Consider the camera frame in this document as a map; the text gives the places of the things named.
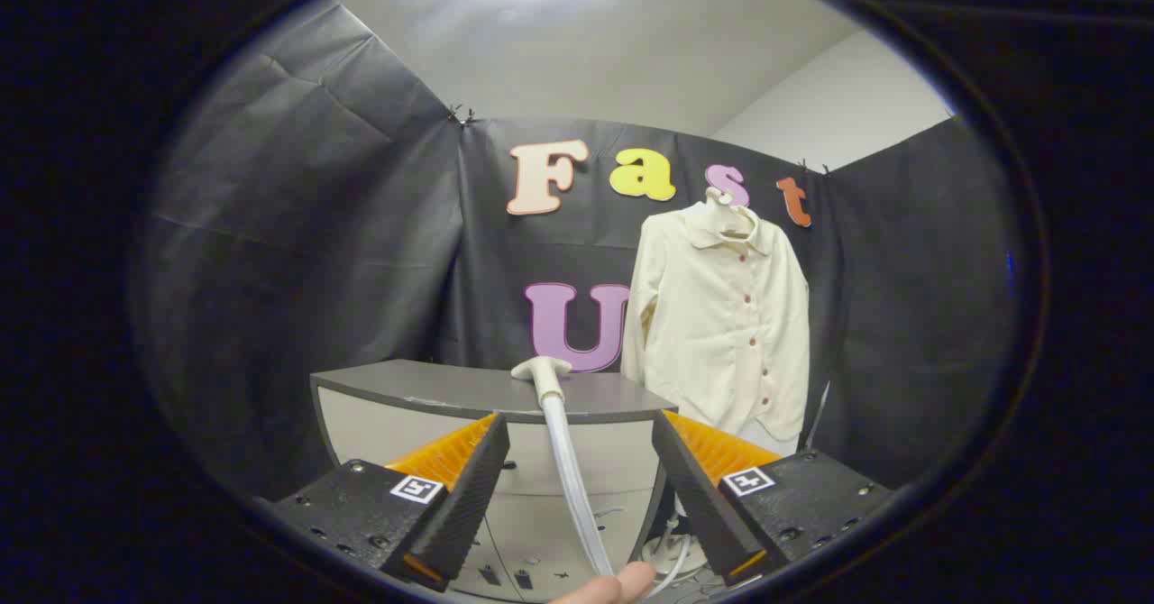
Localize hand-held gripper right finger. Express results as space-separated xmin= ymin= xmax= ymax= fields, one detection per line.
xmin=651 ymin=410 xmax=893 ymax=589

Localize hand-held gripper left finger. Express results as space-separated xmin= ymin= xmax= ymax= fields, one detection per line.
xmin=257 ymin=413 xmax=511 ymax=592

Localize white garment steamer base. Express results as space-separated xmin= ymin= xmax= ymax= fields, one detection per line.
xmin=640 ymin=516 xmax=713 ymax=580

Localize white garment steamer head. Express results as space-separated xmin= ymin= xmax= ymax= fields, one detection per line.
xmin=510 ymin=356 xmax=574 ymax=407

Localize cream button-up shirt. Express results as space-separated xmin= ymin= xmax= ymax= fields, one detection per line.
xmin=620 ymin=198 xmax=811 ymax=457

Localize thin grey steamer pole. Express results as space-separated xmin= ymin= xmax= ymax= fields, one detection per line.
xmin=805 ymin=380 xmax=831 ymax=452

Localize grey curved cabinet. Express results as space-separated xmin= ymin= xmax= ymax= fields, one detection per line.
xmin=311 ymin=359 xmax=679 ymax=603

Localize white plastic hanger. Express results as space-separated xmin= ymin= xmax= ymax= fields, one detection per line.
xmin=705 ymin=187 xmax=756 ymax=241

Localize black backdrop cloth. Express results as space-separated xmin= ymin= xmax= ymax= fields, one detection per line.
xmin=135 ymin=0 xmax=1024 ymax=508

